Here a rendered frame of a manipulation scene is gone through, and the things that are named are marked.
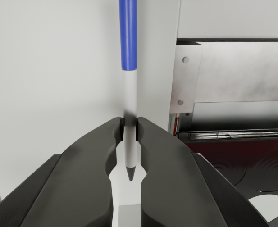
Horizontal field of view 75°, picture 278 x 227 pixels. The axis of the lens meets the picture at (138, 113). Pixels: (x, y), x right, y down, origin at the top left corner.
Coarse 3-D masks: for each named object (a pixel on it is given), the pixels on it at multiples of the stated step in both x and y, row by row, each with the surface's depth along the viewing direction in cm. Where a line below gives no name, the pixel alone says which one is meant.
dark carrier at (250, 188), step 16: (192, 144) 26; (208, 144) 26; (224, 144) 26; (240, 144) 27; (256, 144) 27; (272, 144) 27; (208, 160) 28; (224, 160) 28; (240, 160) 28; (256, 160) 28; (272, 160) 29; (224, 176) 30; (240, 176) 30; (256, 176) 30; (272, 176) 31; (256, 192) 32; (272, 192) 32; (272, 224) 37
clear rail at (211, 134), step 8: (176, 136) 25; (184, 136) 25; (192, 136) 25; (200, 136) 25; (208, 136) 25; (216, 136) 25; (224, 136) 25; (232, 136) 25; (240, 136) 26; (248, 136) 26; (256, 136) 26; (264, 136) 26; (272, 136) 26
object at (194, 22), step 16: (192, 0) 12; (208, 0) 12; (224, 0) 12; (240, 0) 13; (256, 0) 13; (272, 0) 13; (192, 16) 13; (208, 16) 13; (224, 16) 13; (240, 16) 13; (256, 16) 13; (272, 16) 13; (192, 32) 13; (208, 32) 13; (224, 32) 13; (240, 32) 14; (256, 32) 14; (272, 32) 14
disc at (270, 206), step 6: (252, 198) 33; (258, 198) 33; (264, 198) 33; (270, 198) 33; (276, 198) 33; (258, 204) 34; (264, 204) 34; (270, 204) 34; (276, 204) 34; (258, 210) 35; (264, 210) 35; (270, 210) 35; (276, 210) 35; (264, 216) 36; (270, 216) 36; (276, 216) 36
